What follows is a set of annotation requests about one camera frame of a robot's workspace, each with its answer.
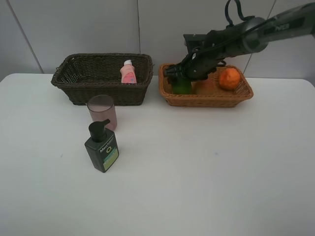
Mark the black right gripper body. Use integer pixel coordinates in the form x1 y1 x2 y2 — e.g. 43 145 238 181
177 49 225 81

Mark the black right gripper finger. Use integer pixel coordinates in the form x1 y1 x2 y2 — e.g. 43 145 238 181
164 64 183 84

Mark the green lime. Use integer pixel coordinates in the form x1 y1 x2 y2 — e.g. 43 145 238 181
171 78 192 95

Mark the red yellow peach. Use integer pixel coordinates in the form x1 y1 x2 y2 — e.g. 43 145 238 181
194 80 214 95

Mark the orange tangerine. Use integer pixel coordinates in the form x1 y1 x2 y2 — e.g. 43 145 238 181
219 67 241 90

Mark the pink bottle white cap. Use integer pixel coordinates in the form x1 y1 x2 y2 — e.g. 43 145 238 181
120 59 137 84

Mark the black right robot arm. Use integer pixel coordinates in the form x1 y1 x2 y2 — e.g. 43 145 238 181
163 1 315 84

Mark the orange wicker basket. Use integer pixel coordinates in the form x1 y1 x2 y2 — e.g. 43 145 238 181
158 63 253 108

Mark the translucent pink plastic cup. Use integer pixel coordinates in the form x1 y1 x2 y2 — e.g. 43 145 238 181
87 95 117 131

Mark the dark brown wicker basket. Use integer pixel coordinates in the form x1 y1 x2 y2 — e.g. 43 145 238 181
51 53 153 106

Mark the dark green pump bottle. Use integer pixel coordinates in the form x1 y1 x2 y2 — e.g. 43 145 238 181
85 119 119 173

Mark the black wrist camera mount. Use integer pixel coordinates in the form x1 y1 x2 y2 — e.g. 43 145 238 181
183 34 206 53

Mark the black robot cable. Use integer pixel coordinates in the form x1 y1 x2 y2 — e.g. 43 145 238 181
191 0 269 67

